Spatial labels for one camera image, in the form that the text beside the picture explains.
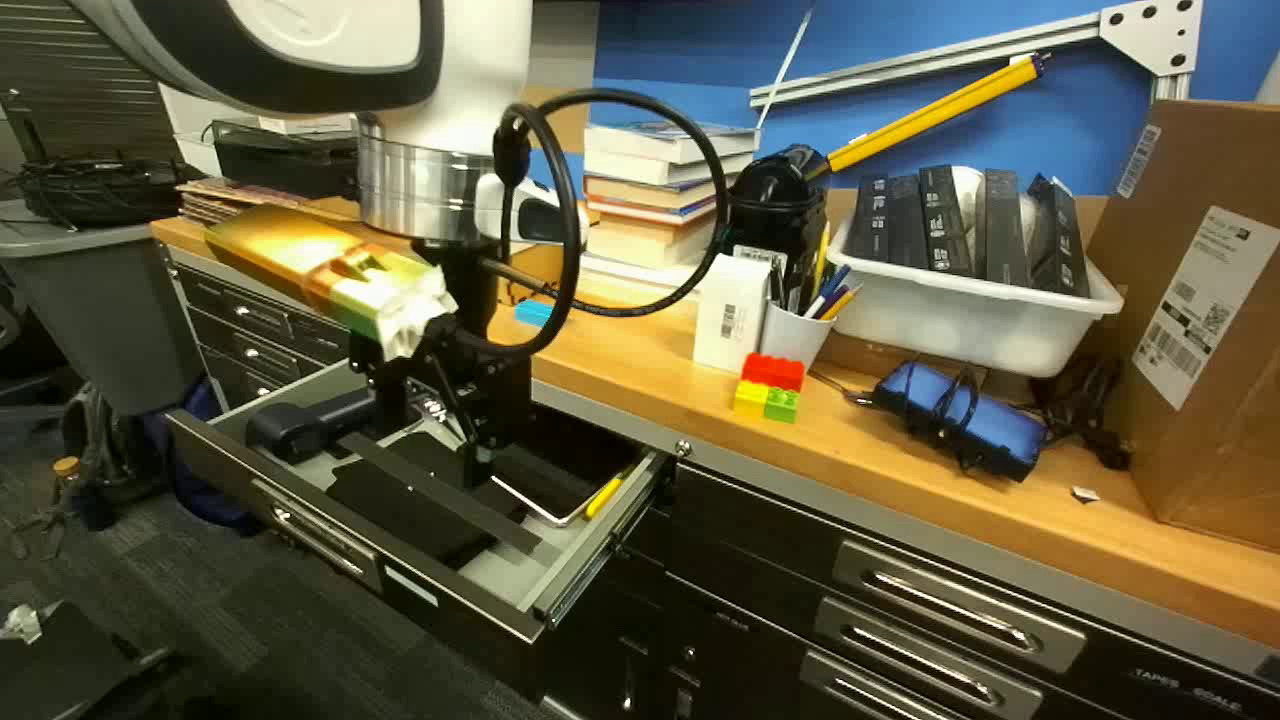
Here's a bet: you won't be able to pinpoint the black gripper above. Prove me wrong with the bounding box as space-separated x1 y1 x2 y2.
350 238 532 489

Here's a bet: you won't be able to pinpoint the blue toy block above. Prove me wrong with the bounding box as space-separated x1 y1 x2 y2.
512 298 552 329

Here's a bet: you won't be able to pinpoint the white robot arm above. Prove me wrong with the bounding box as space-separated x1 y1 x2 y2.
67 0 532 363

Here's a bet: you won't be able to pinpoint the black flat case in drawer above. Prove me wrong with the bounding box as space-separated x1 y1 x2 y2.
328 437 526 567

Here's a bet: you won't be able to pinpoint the tablet in drawer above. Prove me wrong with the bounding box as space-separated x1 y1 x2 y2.
491 443 636 524

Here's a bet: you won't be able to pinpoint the open grey drawer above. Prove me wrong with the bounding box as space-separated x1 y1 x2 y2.
167 363 666 653

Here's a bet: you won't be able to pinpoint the yellow pencil in drawer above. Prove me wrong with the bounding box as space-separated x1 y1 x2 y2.
584 473 625 518

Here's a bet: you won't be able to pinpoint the black pouch in drawer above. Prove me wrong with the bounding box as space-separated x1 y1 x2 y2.
243 393 376 464

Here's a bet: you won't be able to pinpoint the small white box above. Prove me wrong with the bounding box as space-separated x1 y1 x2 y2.
691 256 771 371

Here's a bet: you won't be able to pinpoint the yellow green toy block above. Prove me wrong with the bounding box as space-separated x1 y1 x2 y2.
731 380 800 425

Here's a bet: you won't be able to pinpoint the red toy block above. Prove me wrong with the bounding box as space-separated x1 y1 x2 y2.
742 351 807 393

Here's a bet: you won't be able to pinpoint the stack of books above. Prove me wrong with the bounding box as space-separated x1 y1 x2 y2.
584 120 717 284

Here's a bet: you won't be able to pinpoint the black cabinet with drawers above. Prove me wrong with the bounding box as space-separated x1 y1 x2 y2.
172 251 1280 720

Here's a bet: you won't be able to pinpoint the white paper cup with pens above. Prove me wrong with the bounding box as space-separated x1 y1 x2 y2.
762 269 857 366

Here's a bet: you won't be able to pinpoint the black tape dispenser device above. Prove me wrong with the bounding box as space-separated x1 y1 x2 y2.
729 143 834 298

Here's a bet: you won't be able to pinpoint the white plastic tub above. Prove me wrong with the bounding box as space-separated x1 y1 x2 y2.
829 246 1125 380

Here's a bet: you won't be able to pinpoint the black boxes in tub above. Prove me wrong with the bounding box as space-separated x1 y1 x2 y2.
841 163 1091 295

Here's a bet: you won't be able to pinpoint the yellow rod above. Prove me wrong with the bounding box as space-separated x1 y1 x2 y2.
829 56 1042 172

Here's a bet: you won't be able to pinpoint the brown cardboard box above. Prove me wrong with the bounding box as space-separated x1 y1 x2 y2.
1088 101 1280 546

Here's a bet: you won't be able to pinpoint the gold wrist camera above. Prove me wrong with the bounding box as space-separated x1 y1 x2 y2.
206 206 456 361

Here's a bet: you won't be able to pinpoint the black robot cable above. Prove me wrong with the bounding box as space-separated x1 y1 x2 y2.
490 82 731 361

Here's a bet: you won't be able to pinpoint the aluminium rail bracket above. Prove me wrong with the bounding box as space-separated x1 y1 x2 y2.
748 0 1207 106

